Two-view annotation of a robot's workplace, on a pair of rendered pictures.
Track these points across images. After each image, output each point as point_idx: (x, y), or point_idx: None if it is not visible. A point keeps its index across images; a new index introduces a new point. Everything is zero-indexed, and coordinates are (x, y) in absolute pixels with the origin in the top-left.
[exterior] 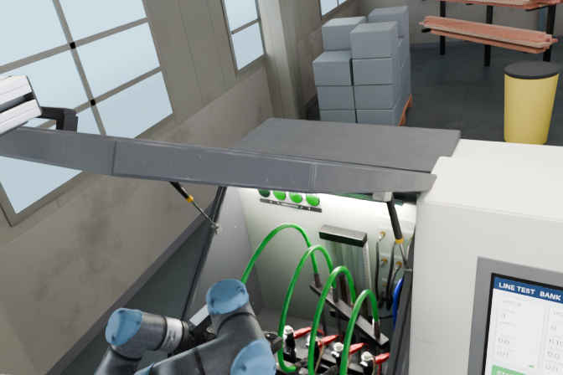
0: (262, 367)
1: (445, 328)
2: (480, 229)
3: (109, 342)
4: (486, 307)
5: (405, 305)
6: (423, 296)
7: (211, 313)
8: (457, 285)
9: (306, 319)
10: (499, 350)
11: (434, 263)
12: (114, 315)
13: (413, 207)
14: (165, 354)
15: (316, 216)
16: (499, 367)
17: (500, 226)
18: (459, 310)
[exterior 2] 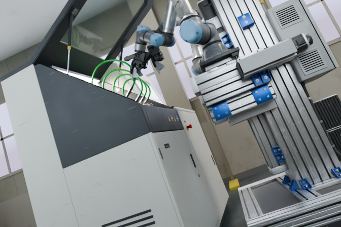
0: None
1: (137, 90)
2: (125, 69)
3: (148, 28)
4: (136, 84)
5: (128, 90)
6: (130, 83)
7: (149, 29)
8: (131, 80)
9: None
10: (143, 92)
11: (126, 75)
12: (140, 25)
13: (99, 84)
14: (144, 52)
15: None
16: (146, 96)
17: (126, 68)
18: (135, 85)
